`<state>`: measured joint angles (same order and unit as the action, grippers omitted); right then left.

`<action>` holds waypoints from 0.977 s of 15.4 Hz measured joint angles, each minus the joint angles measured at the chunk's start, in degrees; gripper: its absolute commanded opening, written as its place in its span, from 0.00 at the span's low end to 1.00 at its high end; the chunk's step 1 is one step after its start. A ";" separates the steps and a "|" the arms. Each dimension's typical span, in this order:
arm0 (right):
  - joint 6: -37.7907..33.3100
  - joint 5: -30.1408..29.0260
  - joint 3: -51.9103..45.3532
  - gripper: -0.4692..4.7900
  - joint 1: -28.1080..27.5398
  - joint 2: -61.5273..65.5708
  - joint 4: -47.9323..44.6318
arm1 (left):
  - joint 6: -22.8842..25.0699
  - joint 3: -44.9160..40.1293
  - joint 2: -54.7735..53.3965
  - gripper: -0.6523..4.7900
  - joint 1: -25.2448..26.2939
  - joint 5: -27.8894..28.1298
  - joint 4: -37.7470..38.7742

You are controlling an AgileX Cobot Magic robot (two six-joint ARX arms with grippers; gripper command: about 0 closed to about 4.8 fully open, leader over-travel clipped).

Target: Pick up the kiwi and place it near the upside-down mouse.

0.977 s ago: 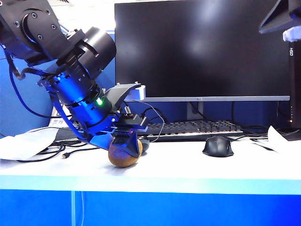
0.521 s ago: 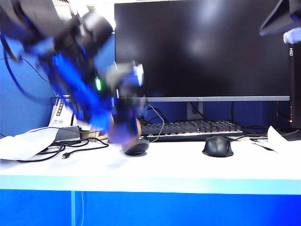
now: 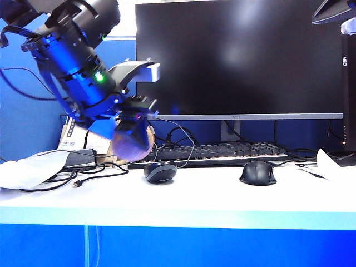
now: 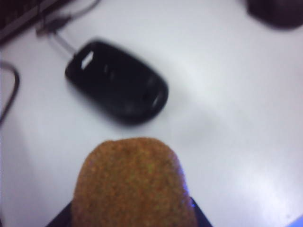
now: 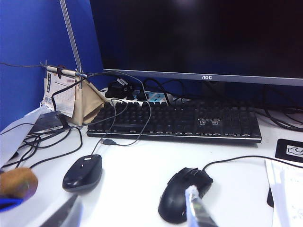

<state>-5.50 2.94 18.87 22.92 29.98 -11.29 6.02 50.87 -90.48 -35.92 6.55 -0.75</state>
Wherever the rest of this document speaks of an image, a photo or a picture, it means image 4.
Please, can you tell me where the black upside-down computer mouse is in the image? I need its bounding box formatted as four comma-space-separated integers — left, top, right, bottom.
64, 37, 170, 126

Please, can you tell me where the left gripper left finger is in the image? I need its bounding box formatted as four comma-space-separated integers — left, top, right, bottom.
46, 201, 74, 227

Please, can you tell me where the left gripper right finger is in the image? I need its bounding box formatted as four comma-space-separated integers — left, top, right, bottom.
187, 195, 213, 227

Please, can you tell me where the brown potato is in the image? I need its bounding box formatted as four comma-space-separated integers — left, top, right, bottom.
71, 137, 198, 227

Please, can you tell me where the black computer keyboard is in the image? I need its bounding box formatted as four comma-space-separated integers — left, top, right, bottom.
0, 0, 74, 43

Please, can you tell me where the black mouse cable with ferrite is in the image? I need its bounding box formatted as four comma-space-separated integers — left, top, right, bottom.
35, 0, 101, 57

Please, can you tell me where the black upright computer mouse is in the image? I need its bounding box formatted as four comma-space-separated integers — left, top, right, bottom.
246, 0, 303, 30

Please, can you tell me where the black USB cable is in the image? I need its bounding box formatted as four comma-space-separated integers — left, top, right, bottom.
0, 61, 21, 123

